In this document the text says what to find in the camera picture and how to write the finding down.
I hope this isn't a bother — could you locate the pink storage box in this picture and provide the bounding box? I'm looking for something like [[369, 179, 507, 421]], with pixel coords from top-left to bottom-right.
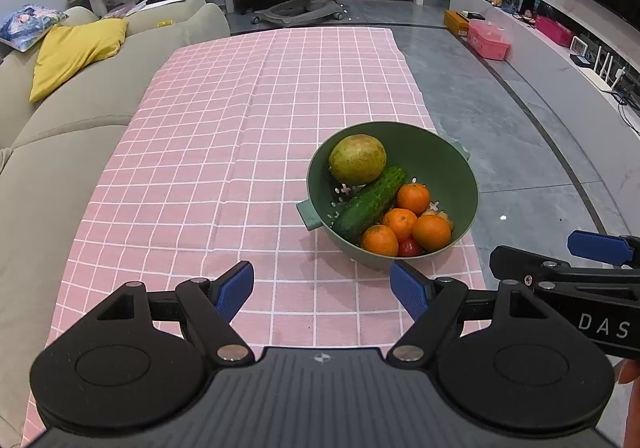
[[467, 20, 511, 61]]

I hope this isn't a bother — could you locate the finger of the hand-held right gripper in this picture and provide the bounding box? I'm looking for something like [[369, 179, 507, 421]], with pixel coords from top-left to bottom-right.
[[488, 245, 640, 299], [567, 230, 640, 269]]

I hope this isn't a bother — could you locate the orange mandarin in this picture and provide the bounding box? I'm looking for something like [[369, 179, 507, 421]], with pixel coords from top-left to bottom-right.
[[396, 182, 432, 217], [360, 224, 400, 257], [411, 214, 453, 253], [381, 208, 419, 243]]

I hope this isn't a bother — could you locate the person's right hand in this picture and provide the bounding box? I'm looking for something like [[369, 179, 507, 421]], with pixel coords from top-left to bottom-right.
[[617, 359, 640, 448]]

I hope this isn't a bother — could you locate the orange box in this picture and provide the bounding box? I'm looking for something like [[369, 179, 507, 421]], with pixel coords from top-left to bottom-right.
[[443, 9, 471, 35]]

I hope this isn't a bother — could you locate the printed blue pillow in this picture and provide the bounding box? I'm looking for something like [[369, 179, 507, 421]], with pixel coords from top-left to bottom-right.
[[0, 4, 69, 53]]

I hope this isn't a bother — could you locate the green cucumber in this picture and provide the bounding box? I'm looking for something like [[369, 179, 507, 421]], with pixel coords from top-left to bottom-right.
[[331, 165, 409, 244]]

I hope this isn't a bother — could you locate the pink checkered tablecloth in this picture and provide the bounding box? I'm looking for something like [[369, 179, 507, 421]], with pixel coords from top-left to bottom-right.
[[20, 26, 489, 448]]

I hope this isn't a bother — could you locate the green colander bowl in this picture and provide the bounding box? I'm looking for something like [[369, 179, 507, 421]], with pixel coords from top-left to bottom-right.
[[296, 121, 480, 271]]

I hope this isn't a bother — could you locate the yellow pillow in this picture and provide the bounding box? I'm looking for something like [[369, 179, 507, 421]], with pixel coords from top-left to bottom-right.
[[29, 18, 130, 104]]

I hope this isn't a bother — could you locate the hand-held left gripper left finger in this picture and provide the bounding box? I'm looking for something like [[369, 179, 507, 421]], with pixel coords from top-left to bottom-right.
[[94, 260, 255, 364]]

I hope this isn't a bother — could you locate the beige sofa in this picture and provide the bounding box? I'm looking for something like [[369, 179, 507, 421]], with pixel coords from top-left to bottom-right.
[[0, 2, 231, 431]]

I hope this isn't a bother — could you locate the yellow-green pear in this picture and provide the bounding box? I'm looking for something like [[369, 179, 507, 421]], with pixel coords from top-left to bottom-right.
[[328, 134, 388, 187]]

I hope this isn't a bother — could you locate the white router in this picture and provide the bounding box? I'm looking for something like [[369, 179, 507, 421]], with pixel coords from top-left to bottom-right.
[[592, 46, 629, 94]]

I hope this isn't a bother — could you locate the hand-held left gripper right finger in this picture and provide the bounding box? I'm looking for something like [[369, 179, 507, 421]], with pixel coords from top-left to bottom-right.
[[386, 261, 552, 365]]

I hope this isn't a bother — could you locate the white television bench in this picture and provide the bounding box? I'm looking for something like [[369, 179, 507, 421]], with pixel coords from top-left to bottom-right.
[[449, 0, 640, 139]]

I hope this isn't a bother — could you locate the magenta box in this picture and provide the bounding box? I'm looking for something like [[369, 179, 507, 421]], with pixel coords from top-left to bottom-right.
[[534, 15, 576, 48]]

